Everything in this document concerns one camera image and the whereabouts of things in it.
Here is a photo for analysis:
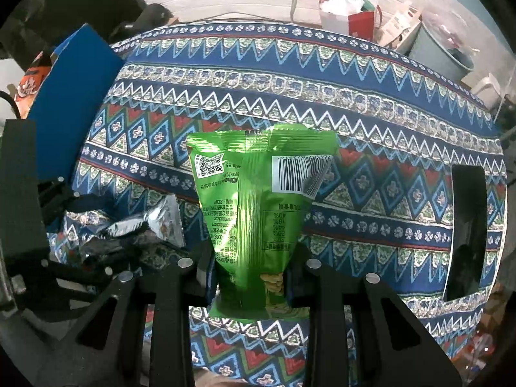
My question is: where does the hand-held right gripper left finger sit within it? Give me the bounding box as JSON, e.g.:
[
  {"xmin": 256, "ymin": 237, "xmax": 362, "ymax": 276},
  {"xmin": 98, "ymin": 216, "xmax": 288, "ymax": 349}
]
[{"xmin": 34, "ymin": 246, "xmax": 216, "ymax": 387}]

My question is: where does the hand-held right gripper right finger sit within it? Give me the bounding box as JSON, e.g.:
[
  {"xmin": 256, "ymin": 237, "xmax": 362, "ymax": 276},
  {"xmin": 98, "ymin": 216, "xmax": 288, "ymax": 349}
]
[{"xmin": 288, "ymin": 250, "xmax": 462, "ymax": 387}]

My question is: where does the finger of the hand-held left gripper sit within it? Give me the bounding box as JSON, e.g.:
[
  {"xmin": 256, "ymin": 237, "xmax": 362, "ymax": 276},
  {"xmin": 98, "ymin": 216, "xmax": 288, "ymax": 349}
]
[
  {"xmin": 42, "ymin": 248, "xmax": 142, "ymax": 291},
  {"xmin": 38, "ymin": 175, "xmax": 109, "ymax": 224}
]

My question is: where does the silver snack packet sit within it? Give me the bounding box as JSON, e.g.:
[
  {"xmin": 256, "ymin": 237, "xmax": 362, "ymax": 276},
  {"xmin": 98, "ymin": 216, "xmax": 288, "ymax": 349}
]
[{"xmin": 78, "ymin": 193, "xmax": 186, "ymax": 267}]

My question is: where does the green snack bag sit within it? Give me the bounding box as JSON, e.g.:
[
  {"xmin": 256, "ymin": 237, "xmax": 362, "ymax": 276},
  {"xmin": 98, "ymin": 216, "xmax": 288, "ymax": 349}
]
[{"xmin": 186, "ymin": 125, "xmax": 339, "ymax": 321}]

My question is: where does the blue cardboard box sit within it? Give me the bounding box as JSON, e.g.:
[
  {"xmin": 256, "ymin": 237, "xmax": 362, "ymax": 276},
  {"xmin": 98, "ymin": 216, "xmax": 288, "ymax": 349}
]
[{"xmin": 14, "ymin": 23, "xmax": 125, "ymax": 188}]

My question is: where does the orange puff snack bag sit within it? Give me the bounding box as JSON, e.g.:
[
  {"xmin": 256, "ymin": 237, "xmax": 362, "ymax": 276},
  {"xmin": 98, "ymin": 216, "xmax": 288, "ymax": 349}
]
[{"xmin": 14, "ymin": 50, "xmax": 53, "ymax": 117}]

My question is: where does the black rectangular object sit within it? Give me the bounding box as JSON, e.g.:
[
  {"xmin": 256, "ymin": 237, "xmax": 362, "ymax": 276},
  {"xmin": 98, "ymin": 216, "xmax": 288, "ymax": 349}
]
[{"xmin": 443, "ymin": 164, "xmax": 489, "ymax": 302}]

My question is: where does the patterned blue blanket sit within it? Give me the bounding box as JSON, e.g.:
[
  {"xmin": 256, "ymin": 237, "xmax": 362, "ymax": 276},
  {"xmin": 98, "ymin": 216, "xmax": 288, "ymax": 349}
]
[{"xmin": 46, "ymin": 22, "xmax": 509, "ymax": 387}]

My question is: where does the black rounded object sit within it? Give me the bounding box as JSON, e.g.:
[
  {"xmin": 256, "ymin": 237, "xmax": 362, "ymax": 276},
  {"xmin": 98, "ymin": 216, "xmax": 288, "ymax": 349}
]
[{"xmin": 111, "ymin": 3, "xmax": 175, "ymax": 39}]

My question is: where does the grey bin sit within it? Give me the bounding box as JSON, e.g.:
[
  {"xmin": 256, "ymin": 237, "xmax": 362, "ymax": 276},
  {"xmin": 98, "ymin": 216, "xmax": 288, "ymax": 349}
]
[{"xmin": 409, "ymin": 20, "xmax": 475, "ymax": 86}]

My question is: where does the red white box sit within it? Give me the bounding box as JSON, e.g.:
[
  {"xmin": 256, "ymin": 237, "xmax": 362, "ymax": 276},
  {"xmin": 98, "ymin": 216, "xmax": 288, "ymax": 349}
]
[{"xmin": 320, "ymin": 0, "xmax": 382, "ymax": 40}]

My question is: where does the cardboard packaging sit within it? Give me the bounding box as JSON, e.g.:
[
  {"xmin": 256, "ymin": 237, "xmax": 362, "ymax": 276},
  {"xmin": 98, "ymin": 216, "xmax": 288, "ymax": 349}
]
[{"xmin": 379, "ymin": 2, "xmax": 422, "ymax": 50}]

